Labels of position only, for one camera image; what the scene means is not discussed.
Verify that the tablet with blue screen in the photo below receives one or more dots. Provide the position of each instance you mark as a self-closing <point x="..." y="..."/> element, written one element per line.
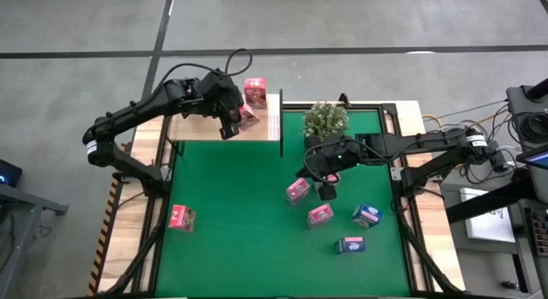
<point x="537" y="158"/>

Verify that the black power brick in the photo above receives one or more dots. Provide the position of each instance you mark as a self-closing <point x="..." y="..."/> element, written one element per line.
<point x="498" y="159"/>

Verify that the black table frame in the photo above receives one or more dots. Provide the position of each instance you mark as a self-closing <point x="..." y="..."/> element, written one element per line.
<point x="385" y="106"/>

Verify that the grey equipment stand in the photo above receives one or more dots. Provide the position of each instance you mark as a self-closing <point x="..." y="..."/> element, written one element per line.
<point x="518" y="102"/>

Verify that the backlit keyboard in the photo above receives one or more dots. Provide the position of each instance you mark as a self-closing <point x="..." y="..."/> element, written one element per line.
<point x="540" y="232"/>

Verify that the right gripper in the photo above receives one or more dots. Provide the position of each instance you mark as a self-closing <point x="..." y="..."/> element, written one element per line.
<point x="338" y="157"/>

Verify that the grey side table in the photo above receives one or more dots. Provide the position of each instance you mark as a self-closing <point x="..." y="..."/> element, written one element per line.
<point x="484" y="264"/>

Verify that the Frosted Flakes cereal box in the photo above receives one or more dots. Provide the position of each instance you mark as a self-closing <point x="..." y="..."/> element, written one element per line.
<point x="350" y="245"/>
<point x="367" y="215"/>

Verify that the potted plant in striped pot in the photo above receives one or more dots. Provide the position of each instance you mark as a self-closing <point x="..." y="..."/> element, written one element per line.
<point x="325" y="119"/>

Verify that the wooden shelf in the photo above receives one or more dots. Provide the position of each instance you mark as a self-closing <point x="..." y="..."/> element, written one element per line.
<point x="201" y="129"/>

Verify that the green table mat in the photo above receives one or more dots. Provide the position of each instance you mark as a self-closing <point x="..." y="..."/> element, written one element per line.
<point x="248" y="247"/>

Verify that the dark device with blue light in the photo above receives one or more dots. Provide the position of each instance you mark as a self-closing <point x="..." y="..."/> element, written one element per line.
<point x="10" y="172"/>

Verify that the white sheet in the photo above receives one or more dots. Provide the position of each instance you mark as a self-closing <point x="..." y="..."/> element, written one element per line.
<point x="488" y="226"/>

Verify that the white metal bracket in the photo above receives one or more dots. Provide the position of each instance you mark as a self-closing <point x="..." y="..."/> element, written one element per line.
<point x="396" y="173"/>

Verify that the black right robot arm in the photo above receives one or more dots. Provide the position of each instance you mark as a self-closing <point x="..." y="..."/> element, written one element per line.
<point x="428" y="142"/>

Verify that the grey metal desk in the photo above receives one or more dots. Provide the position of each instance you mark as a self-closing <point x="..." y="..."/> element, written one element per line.
<point x="25" y="200"/>

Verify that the Froot Loops cereal box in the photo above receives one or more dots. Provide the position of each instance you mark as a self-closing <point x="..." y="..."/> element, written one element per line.
<point x="182" y="217"/>
<point x="249" y="117"/>
<point x="255" y="92"/>

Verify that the yellow black hazard tape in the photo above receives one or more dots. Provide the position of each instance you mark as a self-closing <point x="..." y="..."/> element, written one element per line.
<point x="103" y="239"/>

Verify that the black beam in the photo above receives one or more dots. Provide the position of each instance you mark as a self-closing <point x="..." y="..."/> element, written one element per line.
<point x="484" y="205"/>

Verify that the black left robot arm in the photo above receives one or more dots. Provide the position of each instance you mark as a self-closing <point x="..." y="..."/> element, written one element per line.
<point x="128" y="115"/>

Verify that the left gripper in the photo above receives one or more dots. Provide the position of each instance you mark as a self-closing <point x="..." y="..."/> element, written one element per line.
<point x="220" y="95"/>

